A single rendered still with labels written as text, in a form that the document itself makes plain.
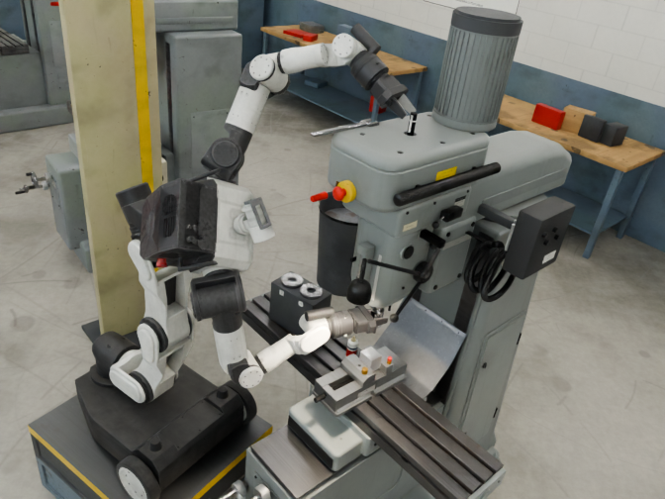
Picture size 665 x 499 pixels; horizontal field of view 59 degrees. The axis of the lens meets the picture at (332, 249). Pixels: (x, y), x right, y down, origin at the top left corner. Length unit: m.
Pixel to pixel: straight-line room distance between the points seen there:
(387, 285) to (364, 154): 0.47
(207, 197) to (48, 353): 2.29
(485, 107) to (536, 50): 4.53
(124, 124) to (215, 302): 1.65
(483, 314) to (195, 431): 1.21
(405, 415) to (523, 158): 0.99
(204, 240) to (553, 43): 5.01
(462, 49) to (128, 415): 1.86
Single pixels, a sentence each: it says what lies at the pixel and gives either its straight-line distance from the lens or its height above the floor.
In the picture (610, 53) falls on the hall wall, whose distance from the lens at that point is 6.01.
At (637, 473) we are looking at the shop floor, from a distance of 3.71.
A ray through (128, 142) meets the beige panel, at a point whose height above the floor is 1.26.
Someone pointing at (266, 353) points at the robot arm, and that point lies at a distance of 1.91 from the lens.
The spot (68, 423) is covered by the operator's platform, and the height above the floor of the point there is 0.40.
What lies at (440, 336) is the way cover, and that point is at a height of 1.02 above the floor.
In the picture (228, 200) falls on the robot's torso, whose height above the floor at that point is 1.65.
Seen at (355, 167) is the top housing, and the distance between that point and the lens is 1.58.
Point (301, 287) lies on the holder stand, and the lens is 2.31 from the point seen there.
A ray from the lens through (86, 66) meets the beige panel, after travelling 3.02.
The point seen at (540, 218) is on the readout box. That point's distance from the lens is 1.78.
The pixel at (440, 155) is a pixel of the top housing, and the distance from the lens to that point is 1.65.
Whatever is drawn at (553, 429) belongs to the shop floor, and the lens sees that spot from 3.69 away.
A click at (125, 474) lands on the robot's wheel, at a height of 0.50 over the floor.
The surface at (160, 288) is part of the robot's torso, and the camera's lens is 2.07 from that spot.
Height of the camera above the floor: 2.45
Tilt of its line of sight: 31 degrees down
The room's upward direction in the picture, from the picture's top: 7 degrees clockwise
